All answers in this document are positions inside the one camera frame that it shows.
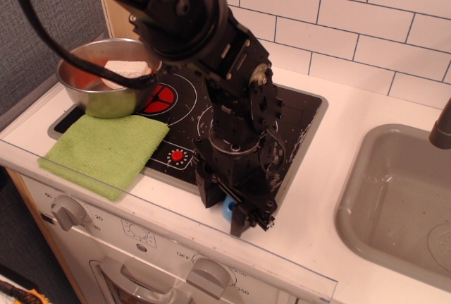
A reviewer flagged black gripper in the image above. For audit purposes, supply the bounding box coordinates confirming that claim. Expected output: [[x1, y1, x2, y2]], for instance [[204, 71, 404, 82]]
[[193, 134, 278, 236]]

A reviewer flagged blue handled grey spoon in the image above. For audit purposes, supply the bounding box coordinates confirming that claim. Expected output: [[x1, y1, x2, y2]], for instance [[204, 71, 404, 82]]
[[221, 195, 236, 222]]

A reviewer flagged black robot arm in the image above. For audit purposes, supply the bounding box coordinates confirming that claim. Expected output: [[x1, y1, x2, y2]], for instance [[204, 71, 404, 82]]
[[114, 0, 285, 237]]

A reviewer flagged red stove button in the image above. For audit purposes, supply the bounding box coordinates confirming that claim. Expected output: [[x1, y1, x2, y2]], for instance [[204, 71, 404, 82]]
[[171, 150, 185, 162]]

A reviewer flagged black toy stove top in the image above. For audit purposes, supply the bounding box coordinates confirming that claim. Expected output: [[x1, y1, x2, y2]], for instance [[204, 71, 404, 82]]
[[47, 51, 329, 221]]

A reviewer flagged grey right oven knob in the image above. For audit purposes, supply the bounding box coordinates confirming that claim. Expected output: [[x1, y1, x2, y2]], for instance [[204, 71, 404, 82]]
[[186, 258, 231, 300]]

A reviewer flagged grey oven knob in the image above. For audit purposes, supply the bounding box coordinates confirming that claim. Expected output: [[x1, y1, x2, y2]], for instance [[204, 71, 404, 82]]
[[51, 195, 87, 231], [186, 258, 231, 300]]

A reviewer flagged white toy oven front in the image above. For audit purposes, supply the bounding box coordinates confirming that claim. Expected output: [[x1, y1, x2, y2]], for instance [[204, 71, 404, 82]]
[[23, 177, 337, 303]]

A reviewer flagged green microfiber cloth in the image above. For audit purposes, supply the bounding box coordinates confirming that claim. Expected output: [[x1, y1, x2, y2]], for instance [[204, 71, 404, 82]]
[[38, 115, 169, 201]]

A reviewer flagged grey left oven knob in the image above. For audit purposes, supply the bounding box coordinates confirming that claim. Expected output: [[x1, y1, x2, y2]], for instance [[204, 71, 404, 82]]
[[51, 195, 87, 231]]

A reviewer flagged white orange toy food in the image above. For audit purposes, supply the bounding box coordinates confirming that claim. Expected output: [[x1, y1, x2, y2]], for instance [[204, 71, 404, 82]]
[[104, 60, 152, 79]]

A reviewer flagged grey sink basin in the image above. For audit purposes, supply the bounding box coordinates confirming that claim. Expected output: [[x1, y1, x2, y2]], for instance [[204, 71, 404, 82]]
[[336, 124, 450, 291]]

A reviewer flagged silver metal bowl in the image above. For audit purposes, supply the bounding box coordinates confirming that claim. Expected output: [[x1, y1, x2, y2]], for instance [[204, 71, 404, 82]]
[[56, 38, 161, 118]]

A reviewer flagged orange yellow object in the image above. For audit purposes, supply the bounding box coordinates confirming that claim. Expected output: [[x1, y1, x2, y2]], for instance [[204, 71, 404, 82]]
[[1, 280, 49, 304]]

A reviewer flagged wooden side panel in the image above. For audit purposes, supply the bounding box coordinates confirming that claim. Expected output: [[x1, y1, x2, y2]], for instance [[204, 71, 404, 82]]
[[101, 0, 139, 40]]

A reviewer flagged grey faucet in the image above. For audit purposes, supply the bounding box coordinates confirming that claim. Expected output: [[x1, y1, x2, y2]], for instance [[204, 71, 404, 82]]
[[428, 99, 451, 150]]

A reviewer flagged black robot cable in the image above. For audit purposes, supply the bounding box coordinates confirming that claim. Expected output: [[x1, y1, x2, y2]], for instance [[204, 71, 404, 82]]
[[8, 0, 159, 90]]

